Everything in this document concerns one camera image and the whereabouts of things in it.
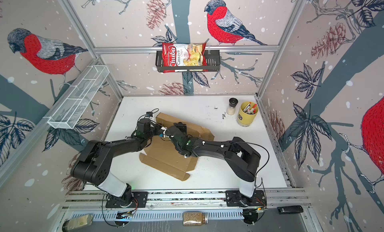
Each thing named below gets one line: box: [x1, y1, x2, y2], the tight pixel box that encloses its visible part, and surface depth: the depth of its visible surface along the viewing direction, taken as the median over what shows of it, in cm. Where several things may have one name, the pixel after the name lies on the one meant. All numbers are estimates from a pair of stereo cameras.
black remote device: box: [277, 205, 304, 215], surface depth 70 cm
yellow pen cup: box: [237, 101, 259, 127], surface depth 99 cm
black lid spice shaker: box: [226, 97, 239, 115], surface depth 104 cm
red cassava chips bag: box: [162, 42, 208, 73], surface depth 90 cm
